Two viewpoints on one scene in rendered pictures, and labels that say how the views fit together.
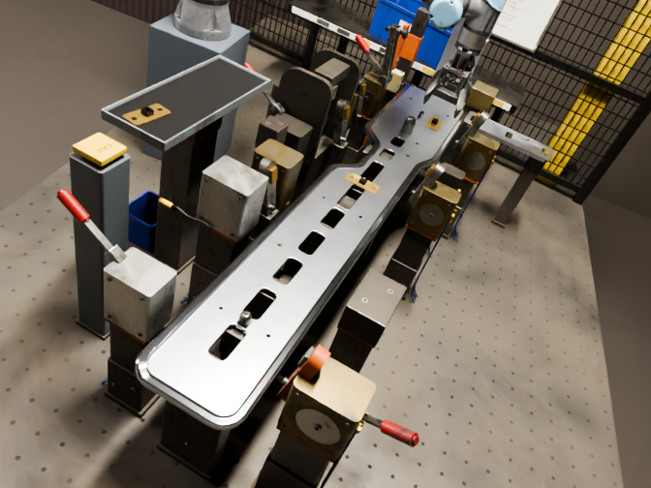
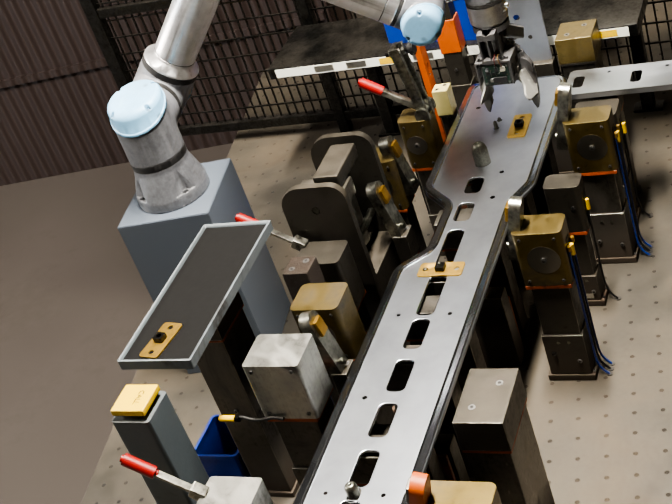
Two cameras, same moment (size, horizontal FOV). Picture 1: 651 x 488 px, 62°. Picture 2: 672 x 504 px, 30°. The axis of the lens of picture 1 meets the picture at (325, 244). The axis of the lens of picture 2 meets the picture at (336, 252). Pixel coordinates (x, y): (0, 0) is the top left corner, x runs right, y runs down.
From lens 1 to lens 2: 1.00 m
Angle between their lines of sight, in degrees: 16
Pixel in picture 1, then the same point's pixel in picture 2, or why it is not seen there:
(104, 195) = (160, 441)
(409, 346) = (620, 434)
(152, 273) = (239, 490)
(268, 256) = (356, 415)
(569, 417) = not seen: outside the picture
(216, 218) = (283, 405)
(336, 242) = (429, 359)
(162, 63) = (152, 259)
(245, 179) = (288, 349)
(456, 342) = not seen: outside the picture
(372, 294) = (479, 396)
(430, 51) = not seen: hidden behind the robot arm
